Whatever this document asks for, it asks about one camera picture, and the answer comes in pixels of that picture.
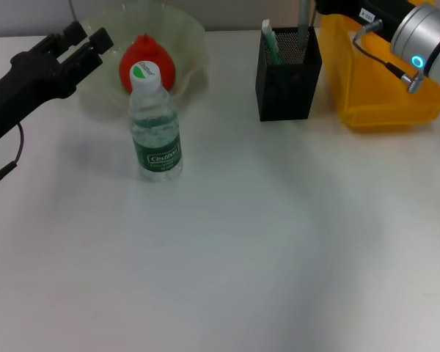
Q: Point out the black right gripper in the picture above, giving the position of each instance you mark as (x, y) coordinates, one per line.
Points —
(352, 9)

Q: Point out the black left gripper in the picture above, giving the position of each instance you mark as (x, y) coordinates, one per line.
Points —
(25, 88)

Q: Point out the grey pen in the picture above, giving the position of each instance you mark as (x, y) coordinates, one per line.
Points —
(303, 29)

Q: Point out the orange fruit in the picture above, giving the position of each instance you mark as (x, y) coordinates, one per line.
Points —
(165, 66)

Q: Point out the green pen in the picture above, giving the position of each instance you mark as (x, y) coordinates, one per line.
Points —
(273, 44)

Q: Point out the clear green-label water bottle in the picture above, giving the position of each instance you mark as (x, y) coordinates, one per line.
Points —
(155, 146)

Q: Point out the translucent green fruit plate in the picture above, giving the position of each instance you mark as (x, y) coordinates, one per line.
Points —
(190, 44)

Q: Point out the black mesh pen holder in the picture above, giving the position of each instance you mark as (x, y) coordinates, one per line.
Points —
(286, 88)

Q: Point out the yellow plastic bin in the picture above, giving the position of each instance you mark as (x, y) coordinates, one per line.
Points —
(381, 99)

